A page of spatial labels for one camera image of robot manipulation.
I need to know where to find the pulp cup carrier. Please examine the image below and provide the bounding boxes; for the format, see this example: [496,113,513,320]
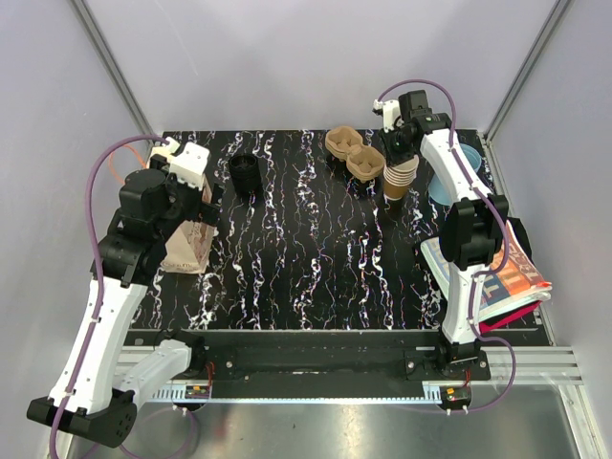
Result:
[325,126,385,183]

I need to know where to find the paper bag orange handles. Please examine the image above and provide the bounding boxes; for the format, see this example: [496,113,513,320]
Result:
[125,138,214,274]

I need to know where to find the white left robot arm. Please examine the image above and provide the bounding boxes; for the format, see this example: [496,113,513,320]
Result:
[27,169,225,448]

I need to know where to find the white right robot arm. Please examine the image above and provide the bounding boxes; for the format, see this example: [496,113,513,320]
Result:
[373,90,509,380]

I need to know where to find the stack of paper cups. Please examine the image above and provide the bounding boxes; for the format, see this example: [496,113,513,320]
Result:
[383,155,420,201]

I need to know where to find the blue cup holder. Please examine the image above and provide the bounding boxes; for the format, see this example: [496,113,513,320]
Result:
[427,144,483,207]

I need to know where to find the stack of black lids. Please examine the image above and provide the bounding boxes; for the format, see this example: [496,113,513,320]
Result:
[228,154,262,193]

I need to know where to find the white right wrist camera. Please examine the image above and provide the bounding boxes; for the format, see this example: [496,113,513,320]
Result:
[372,99,404,133]

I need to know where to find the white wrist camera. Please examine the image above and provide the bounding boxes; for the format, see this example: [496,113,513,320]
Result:
[372,99,404,133]
[146,137,210,191]

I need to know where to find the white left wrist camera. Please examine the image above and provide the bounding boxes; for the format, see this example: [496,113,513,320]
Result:
[146,137,210,191]

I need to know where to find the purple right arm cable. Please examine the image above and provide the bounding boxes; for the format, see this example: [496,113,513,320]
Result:
[375,78,516,415]

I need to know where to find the aluminium frame post right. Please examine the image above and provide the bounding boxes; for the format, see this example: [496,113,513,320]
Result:
[483,0,574,142]

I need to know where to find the aluminium frame post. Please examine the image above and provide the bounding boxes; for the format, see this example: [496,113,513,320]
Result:
[68,0,153,134]
[483,0,574,142]

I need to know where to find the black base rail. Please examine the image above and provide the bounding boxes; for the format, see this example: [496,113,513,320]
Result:
[133,329,492,398]

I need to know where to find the aluminium frame post left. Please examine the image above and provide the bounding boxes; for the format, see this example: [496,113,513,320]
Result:
[68,0,153,134]

